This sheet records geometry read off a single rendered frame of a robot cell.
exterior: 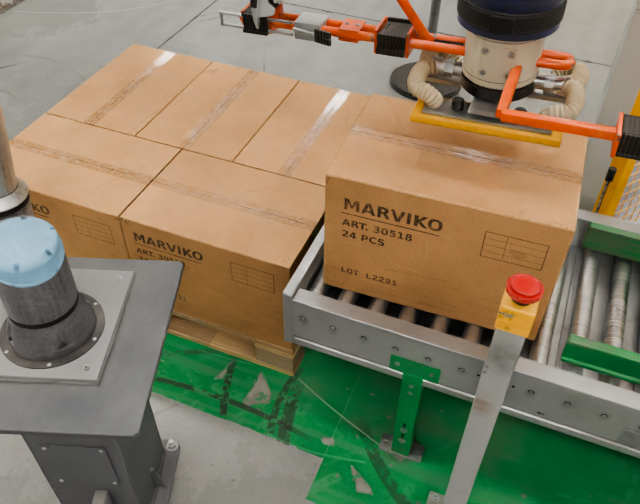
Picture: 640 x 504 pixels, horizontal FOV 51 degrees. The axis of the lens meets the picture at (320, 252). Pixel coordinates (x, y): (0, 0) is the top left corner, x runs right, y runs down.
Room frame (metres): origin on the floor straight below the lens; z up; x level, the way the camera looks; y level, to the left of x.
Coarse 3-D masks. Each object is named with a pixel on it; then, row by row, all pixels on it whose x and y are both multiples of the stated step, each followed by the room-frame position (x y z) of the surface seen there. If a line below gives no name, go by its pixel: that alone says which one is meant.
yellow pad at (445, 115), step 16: (416, 112) 1.34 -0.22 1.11; (432, 112) 1.33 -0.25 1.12; (448, 112) 1.33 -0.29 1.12; (464, 112) 1.33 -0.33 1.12; (464, 128) 1.29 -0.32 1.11; (480, 128) 1.28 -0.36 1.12; (496, 128) 1.27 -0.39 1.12; (512, 128) 1.27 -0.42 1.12; (528, 128) 1.26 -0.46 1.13; (544, 144) 1.23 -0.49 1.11; (560, 144) 1.22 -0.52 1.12
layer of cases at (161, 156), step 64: (128, 64) 2.57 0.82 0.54; (192, 64) 2.57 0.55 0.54; (64, 128) 2.09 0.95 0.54; (128, 128) 2.10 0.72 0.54; (192, 128) 2.10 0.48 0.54; (256, 128) 2.11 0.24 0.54; (320, 128) 2.11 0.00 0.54; (64, 192) 1.72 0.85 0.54; (128, 192) 1.73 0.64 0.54; (192, 192) 1.73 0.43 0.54; (256, 192) 1.74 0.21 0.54; (320, 192) 1.74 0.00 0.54; (128, 256) 1.61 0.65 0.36; (192, 256) 1.51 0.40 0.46; (256, 256) 1.43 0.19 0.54; (256, 320) 1.43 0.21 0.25
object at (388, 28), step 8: (384, 16) 1.55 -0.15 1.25; (384, 24) 1.52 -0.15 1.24; (392, 24) 1.53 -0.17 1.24; (400, 24) 1.53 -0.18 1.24; (408, 24) 1.53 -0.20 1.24; (376, 32) 1.47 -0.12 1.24; (384, 32) 1.49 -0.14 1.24; (392, 32) 1.49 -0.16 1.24; (400, 32) 1.48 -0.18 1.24; (408, 32) 1.46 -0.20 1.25; (376, 40) 1.47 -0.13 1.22; (384, 40) 1.46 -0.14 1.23; (392, 40) 1.45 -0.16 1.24; (400, 40) 1.44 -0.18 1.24; (408, 40) 1.45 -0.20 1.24; (376, 48) 1.46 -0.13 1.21; (384, 48) 1.46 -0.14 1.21; (392, 48) 1.46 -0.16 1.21; (400, 48) 1.45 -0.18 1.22; (408, 48) 1.45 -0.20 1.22; (400, 56) 1.44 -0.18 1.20; (408, 56) 1.45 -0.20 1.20
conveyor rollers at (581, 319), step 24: (624, 264) 1.41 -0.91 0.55; (312, 288) 1.30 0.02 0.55; (624, 288) 1.32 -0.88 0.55; (384, 312) 1.23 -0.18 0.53; (408, 312) 1.22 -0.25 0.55; (552, 312) 1.22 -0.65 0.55; (576, 312) 1.23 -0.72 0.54; (624, 312) 1.23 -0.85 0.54; (480, 336) 1.15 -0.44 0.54; (552, 336) 1.15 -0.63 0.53
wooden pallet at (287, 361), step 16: (176, 320) 1.61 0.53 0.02; (192, 320) 1.53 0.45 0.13; (192, 336) 1.54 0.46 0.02; (208, 336) 1.54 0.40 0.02; (224, 336) 1.54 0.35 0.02; (240, 336) 1.46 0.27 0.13; (224, 352) 1.48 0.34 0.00; (240, 352) 1.47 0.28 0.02; (256, 352) 1.43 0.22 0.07; (272, 352) 1.41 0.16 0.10; (288, 352) 1.39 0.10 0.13; (272, 368) 1.41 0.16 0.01; (288, 368) 1.39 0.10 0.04
